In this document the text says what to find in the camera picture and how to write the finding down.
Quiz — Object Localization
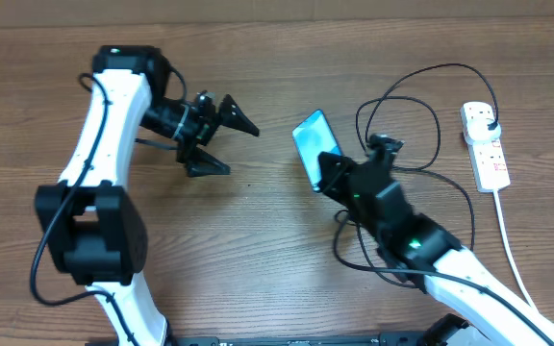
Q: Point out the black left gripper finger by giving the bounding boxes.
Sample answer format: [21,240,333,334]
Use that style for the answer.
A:
[186,148,231,178]
[218,94,260,136]

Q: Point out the black USB charging cable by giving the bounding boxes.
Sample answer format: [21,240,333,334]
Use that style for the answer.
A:
[332,62,500,289]

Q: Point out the Samsung Galaxy smartphone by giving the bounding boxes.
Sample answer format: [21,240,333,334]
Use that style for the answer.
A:
[292,110,342,192]

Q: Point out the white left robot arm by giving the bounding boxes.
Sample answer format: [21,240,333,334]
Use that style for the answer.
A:
[35,45,260,345]

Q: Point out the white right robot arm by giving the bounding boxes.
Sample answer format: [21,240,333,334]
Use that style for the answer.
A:
[318,136,554,345]

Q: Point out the white charger adapter plug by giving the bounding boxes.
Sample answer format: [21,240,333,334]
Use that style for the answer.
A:
[464,119,502,145]

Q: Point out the white power extension strip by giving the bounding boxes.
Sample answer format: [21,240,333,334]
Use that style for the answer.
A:
[460,101,511,193]

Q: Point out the white power strip cord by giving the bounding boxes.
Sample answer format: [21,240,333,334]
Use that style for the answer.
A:
[491,189,538,309]

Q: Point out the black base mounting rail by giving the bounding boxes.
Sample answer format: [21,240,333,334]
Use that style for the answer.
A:
[175,331,424,346]

